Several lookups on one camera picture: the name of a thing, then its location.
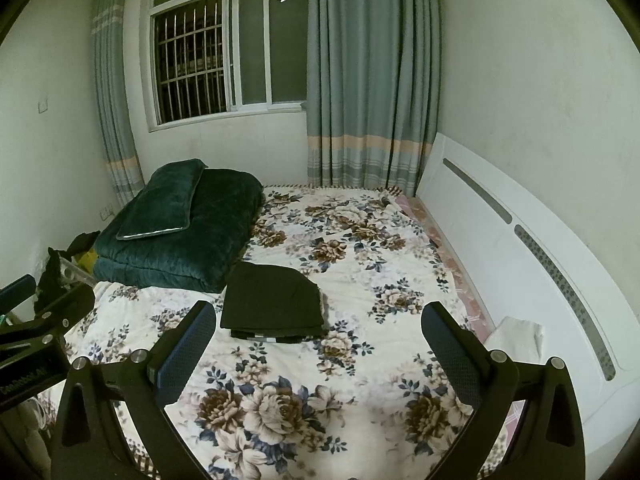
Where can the dark clothes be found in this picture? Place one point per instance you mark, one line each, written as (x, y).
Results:
(50, 275)

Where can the dark green pillow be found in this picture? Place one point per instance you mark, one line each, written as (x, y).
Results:
(160, 200)

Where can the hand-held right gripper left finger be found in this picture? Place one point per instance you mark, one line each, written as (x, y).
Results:
(185, 355)

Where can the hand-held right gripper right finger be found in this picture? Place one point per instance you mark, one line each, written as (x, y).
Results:
(450, 355)

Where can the white headboard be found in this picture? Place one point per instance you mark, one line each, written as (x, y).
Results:
(500, 250)

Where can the white folded towel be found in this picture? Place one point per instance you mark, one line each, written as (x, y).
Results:
(517, 335)

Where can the floral bedsheet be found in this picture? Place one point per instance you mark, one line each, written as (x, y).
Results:
(350, 270)

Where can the striped grey-blue curtain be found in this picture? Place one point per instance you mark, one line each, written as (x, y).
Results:
(370, 85)
(115, 110)

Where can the window with metal bars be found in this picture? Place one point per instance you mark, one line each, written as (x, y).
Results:
(200, 50)

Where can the white wall outlet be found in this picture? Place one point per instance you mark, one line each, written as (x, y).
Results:
(105, 212)

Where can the dark green quilt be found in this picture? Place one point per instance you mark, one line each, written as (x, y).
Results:
(200, 240)

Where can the pink patterned mattress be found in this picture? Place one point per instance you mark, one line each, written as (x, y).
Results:
(450, 260)

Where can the black striped shorts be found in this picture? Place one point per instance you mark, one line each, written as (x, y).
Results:
(272, 295)

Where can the white cloth bundle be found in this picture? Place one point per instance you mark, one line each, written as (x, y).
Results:
(25, 440)

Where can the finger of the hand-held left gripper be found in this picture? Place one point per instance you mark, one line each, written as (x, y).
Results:
(65, 309)
(17, 289)

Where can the white wall switch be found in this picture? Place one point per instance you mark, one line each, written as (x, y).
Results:
(43, 106)

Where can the white clothes rack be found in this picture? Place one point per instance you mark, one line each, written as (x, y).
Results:
(75, 272)

